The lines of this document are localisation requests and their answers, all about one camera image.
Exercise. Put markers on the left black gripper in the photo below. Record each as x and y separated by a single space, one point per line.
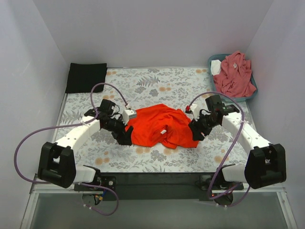
122 134

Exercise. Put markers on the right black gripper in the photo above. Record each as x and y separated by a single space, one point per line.
196 130

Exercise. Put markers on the orange t-shirt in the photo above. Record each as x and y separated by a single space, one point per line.
161 124

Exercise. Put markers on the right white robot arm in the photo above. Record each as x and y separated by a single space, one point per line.
266 162

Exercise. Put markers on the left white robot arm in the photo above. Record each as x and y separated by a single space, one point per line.
57 162

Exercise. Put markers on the teal laundry basket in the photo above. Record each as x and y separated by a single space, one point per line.
221 57

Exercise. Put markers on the floral table mat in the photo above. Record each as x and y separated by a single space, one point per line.
174 87

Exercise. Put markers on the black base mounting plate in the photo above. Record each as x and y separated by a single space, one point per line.
151 186

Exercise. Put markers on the pink t-shirt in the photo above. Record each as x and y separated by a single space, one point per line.
234 78

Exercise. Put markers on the white t-shirt in basket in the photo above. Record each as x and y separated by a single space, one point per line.
215 67

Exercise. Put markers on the folded black t-shirt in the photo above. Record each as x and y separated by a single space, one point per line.
83 77

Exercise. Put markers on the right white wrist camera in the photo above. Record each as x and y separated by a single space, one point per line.
194 110

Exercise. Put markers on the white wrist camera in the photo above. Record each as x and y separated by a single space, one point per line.
194 110
128 114

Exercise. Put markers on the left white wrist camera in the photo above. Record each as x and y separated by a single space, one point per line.
128 114

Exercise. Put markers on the aluminium rail frame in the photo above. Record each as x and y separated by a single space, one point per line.
76 207

